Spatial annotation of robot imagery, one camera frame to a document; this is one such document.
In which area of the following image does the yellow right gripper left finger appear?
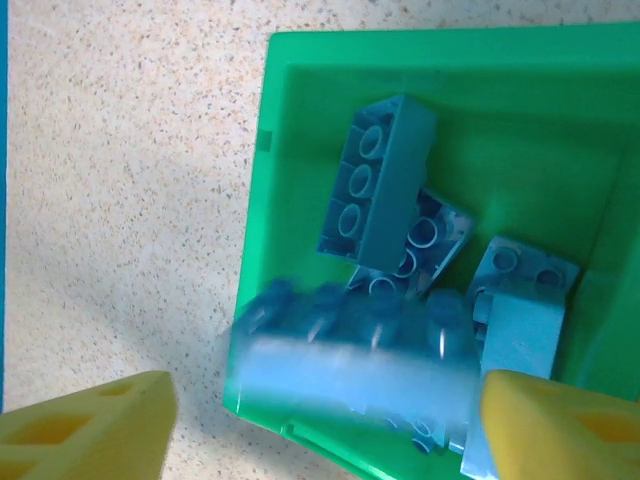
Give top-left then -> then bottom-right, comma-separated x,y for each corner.
0,370 -> 179,480

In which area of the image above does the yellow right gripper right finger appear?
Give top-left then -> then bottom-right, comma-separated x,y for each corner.
478,368 -> 640,480

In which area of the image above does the blue lego brick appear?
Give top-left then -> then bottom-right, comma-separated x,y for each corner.
467,235 -> 581,382
384,412 -> 464,457
347,188 -> 477,301
224,278 -> 484,432
315,93 -> 439,266

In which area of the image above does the green plastic bin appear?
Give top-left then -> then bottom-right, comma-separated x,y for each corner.
219,30 -> 640,480

